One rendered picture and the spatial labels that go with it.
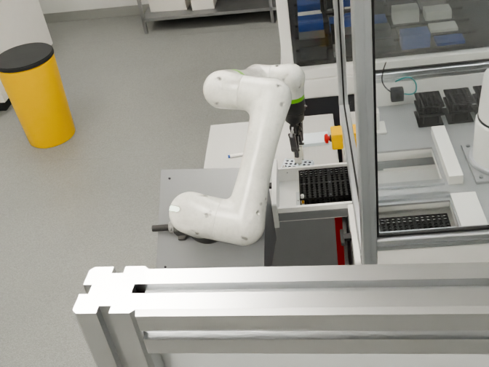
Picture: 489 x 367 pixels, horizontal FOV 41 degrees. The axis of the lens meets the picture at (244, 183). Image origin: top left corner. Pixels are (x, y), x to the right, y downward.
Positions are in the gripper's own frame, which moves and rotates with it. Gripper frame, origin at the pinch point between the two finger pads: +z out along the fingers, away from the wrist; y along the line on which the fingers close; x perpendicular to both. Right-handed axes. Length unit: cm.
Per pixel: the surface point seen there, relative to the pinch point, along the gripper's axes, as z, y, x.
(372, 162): -51, 73, 45
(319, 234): 29.2, 14.0, 10.4
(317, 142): 6.9, -19.9, 2.3
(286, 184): 1.0, 19.3, 0.5
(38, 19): 46, -237, -310
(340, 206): -3.5, 34.4, 25.3
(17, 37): 43, -193, -300
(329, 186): -5.3, 25.7, 19.4
